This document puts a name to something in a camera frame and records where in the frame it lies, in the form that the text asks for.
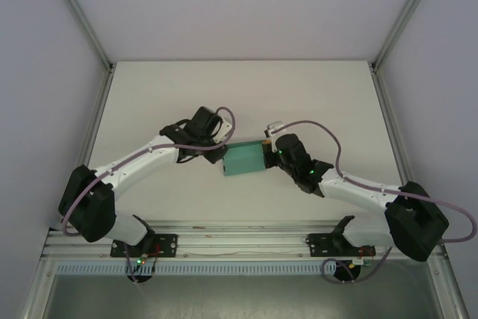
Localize teal paper box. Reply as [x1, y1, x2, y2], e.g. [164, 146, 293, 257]
[222, 139, 267, 179]

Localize grey metal panel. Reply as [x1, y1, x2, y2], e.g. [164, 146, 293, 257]
[39, 273, 447, 319]

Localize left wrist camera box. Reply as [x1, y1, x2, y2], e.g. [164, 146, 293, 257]
[219, 116, 234, 144]

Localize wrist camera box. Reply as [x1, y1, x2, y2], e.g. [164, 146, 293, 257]
[219, 116, 234, 144]
[264, 121, 286, 139]

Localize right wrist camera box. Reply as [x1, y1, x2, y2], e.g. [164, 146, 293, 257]
[264, 121, 286, 139]

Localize aluminium mounting rail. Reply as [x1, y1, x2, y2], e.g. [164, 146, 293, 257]
[40, 220, 448, 260]

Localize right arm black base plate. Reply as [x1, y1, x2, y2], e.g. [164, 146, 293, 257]
[304, 233, 376, 258]

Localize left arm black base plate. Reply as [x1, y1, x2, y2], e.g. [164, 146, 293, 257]
[110, 233, 179, 258]

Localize aluminium table side rail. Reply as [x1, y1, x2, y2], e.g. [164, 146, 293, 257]
[369, 66, 409, 185]
[79, 68, 115, 165]

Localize slotted grey cable duct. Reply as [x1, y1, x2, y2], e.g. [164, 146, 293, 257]
[55, 262, 337, 276]

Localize black round cable grommet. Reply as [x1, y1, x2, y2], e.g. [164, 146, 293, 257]
[127, 273, 153, 285]
[333, 261, 361, 283]

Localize aluminium frame post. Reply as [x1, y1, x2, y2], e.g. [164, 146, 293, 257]
[46, 0, 114, 73]
[371, 0, 445, 70]

